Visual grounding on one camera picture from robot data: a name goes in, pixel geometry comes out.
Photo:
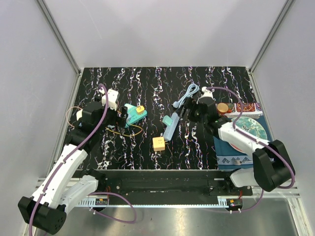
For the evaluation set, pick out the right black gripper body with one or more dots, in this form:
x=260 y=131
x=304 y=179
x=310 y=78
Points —
x=194 y=114

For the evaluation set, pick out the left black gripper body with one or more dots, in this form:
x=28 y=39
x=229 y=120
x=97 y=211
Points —
x=112 y=119

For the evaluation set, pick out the teal triangular power strip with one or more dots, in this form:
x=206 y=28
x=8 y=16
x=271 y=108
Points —
x=132 y=116

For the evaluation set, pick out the yellow cube charger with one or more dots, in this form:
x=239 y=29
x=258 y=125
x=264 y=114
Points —
x=140 y=110

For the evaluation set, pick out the green cube charger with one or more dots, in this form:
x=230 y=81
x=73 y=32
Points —
x=167 y=120

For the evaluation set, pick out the white cube charger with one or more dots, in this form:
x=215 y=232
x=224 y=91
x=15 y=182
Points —
x=79 y=114

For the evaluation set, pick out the wooden cube charger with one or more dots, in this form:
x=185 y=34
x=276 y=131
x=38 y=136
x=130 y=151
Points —
x=158 y=144

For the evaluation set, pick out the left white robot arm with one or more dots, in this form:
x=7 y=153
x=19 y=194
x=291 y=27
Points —
x=49 y=205

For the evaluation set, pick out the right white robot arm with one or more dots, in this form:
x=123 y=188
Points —
x=271 y=168

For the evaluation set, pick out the orange cup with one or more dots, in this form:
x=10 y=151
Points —
x=222 y=108

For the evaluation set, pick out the red and green plate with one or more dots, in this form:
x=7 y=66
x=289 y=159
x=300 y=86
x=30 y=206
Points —
x=252 y=126

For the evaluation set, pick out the blue placemat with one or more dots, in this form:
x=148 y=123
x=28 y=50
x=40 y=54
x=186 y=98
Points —
x=227 y=153

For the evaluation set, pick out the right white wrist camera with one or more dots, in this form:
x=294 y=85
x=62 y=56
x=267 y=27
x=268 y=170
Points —
x=206 y=92

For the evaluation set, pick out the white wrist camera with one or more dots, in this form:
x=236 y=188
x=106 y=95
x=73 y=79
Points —
x=206 y=92
x=113 y=96

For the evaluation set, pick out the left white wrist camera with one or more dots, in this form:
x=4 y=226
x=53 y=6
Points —
x=113 y=96

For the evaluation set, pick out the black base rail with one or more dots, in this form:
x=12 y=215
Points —
x=212 y=181

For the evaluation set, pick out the left aluminium post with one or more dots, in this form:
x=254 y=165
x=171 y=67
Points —
x=57 y=34

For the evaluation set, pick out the aluminium post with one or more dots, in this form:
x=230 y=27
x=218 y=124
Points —
x=271 y=34
x=57 y=34

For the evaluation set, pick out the right aluminium post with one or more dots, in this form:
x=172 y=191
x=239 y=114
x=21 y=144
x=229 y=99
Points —
x=271 y=34

